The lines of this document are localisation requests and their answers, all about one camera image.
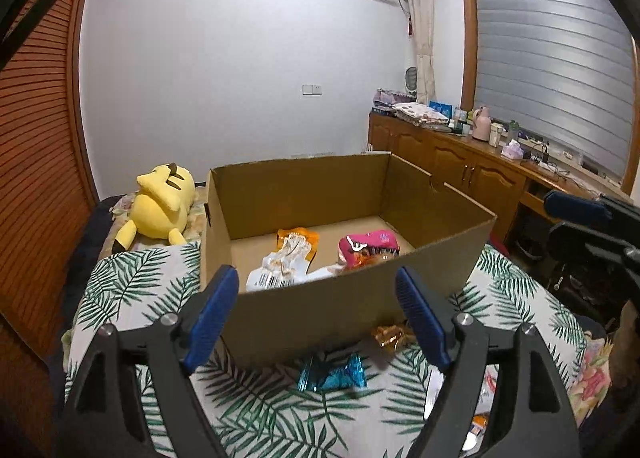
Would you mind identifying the folded floral cloth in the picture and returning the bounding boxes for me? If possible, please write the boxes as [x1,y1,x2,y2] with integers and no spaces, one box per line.
[392,102,449,129]

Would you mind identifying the brown cardboard box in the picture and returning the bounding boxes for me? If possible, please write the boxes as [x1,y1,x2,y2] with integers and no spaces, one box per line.
[201,152,496,368]

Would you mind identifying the gold foil candy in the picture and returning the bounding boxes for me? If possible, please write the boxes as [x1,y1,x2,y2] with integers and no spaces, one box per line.
[372,324,416,353]

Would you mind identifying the grey window blind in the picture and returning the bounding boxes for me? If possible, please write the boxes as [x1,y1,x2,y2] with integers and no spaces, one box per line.
[474,0,634,176]

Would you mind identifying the small white fan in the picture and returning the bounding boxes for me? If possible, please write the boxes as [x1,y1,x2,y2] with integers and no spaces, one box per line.
[405,66,418,94]

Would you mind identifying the wooden sideboard cabinet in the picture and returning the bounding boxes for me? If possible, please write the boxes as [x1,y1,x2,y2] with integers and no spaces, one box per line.
[368,111,630,244]

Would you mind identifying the orange white snack packet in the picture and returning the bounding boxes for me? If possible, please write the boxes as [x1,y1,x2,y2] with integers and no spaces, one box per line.
[245,227,320,292]

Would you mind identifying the beige curtain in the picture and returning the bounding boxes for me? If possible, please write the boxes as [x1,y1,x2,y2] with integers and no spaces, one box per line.
[408,0,436,104]

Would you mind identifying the pink snack packet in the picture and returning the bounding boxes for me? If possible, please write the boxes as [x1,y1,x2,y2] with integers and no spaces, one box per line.
[337,230,400,270]

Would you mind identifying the silver foil snack packet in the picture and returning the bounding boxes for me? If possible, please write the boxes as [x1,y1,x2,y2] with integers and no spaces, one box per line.
[306,263,346,282]

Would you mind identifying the blue foil candy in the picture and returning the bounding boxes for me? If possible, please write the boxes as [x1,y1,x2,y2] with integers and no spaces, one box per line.
[297,354,367,393]

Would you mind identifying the wall switch plate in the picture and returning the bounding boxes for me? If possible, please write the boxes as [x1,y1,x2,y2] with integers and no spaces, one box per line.
[302,84,322,96]

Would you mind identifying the floral quilt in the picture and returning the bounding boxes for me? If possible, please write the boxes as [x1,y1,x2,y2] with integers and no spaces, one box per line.
[568,331,613,426]

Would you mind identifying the pink kettle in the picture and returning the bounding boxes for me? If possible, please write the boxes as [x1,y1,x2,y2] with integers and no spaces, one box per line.
[472,106,491,143]

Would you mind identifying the palm leaf bed cover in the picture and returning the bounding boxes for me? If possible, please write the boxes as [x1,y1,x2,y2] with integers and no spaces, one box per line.
[63,242,587,457]

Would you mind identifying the pink tissue pack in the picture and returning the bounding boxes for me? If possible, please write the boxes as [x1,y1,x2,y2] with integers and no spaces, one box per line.
[501,140,524,160]

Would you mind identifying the wooden louvered wardrobe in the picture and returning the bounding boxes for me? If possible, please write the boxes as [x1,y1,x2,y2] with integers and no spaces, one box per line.
[1,0,98,457]

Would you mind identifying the yellow plush toy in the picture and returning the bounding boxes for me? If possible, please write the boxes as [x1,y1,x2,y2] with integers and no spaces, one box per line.
[112,162,195,253]

